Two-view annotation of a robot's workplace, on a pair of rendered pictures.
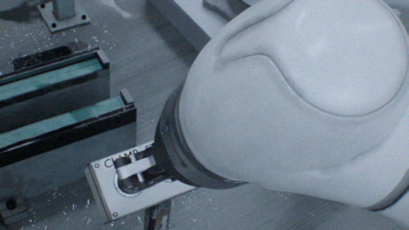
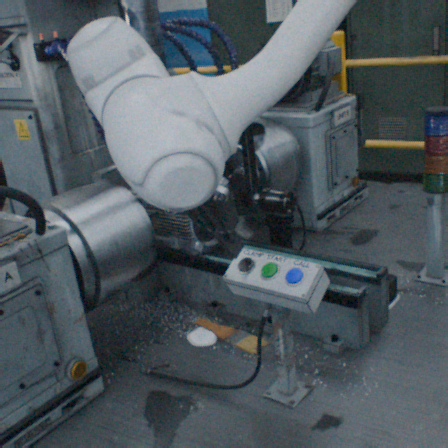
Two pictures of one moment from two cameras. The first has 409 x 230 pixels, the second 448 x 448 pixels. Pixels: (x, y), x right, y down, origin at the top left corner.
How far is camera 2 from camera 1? 0.88 m
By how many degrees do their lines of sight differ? 64
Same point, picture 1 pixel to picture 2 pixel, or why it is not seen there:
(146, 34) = not seen: outside the picture
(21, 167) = not seen: hidden behind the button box
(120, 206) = (231, 274)
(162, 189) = (255, 279)
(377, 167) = (95, 98)
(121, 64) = (430, 312)
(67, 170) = (310, 322)
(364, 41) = (92, 27)
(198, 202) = (359, 390)
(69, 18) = (434, 278)
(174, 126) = not seen: hidden behind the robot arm
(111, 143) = (340, 319)
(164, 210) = (278, 321)
